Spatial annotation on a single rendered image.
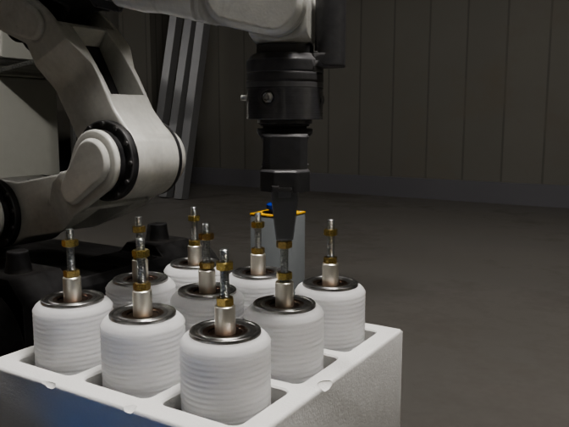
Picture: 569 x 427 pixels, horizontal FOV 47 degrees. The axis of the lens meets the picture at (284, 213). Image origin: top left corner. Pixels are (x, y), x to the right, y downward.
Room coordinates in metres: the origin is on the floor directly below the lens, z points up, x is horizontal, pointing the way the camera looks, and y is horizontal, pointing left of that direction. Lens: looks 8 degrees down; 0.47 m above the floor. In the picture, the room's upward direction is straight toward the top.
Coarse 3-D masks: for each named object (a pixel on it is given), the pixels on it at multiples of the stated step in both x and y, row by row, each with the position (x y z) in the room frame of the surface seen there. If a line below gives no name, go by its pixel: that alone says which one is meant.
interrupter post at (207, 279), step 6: (198, 270) 0.82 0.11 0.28; (204, 270) 0.81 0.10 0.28; (210, 270) 0.81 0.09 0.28; (198, 276) 0.82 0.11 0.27; (204, 276) 0.81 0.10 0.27; (210, 276) 0.81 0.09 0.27; (204, 282) 0.81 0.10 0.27; (210, 282) 0.81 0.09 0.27; (204, 288) 0.81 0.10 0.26; (210, 288) 0.81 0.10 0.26
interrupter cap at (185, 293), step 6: (198, 282) 0.85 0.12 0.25; (216, 282) 0.86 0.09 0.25; (180, 288) 0.82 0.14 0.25; (186, 288) 0.83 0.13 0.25; (192, 288) 0.83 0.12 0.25; (198, 288) 0.83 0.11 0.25; (216, 288) 0.84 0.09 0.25; (234, 288) 0.82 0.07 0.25; (180, 294) 0.80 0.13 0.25; (186, 294) 0.80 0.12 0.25; (192, 294) 0.80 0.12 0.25; (198, 294) 0.80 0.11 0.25; (204, 294) 0.81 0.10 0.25; (210, 294) 0.80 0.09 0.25; (216, 294) 0.80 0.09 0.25
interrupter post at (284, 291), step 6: (276, 282) 0.76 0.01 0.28; (282, 282) 0.75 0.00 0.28; (288, 282) 0.75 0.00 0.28; (276, 288) 0.75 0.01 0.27; (282, 288) 0.75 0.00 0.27; (288, 288) 0.75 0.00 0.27; (276, 294) 0.75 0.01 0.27; (282, 294) 0.75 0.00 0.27; (288, 294) 0.75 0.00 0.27; (276, 300) 0.75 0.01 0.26; (282, 300) 0.75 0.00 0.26; (288, 300) 0.75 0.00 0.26; (276, 306) 0.75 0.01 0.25; (282, 306) 0.75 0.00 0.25; (288, 306) 0.75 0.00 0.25
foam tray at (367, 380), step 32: (32, 352) 0.79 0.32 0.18; (352, 352) 0.79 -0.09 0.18; (384, 352) 0.83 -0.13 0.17; (0, 384) 0.74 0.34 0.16; (32, 384) 0.71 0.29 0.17; (64, 384) 0.69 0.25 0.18; (96, 384) 0.72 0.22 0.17; (288, 384) 0.69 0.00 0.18; (320, 384) 0.70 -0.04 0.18; (352, 384) 0.75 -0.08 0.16; (384, 384) 0.83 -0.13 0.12; (0, 416) 0.74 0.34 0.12; (32, 416) 0.71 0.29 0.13; (64, 416) 0.68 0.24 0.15; (96, 416) 0.65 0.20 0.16; (128, 416) 0.63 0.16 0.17; (160, 416) 0.61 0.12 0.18; (192, 416) 0.61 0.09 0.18; (256, 416) 0.61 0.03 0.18; (288, 416) 0.62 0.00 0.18; (320, 416) 0.68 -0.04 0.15; (352, 416) 0.75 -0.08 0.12; (384, 416) 0.83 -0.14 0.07
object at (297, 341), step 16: (256, 320) 0.73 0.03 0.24; (272, 320) 0.72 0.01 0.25; (288, 320) 0.71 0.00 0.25; (304, 320) 0.72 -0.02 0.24; (320, 320) 0.74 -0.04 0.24; (272, 336) 0.72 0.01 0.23; (288, 336) 0.71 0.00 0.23; (304, 336) 0.72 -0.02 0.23; (320, 336) 0.74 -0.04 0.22; (272, 352) 0.71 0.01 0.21; (288, 352) 0.71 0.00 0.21; (304, 352) 0.72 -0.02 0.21; (320, 352) 0.74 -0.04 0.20; (272, 368) 0.71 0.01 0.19; (288, 368) 0.71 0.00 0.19; (304, 368) 0.72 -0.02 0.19; (320, 368) 0.74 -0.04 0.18
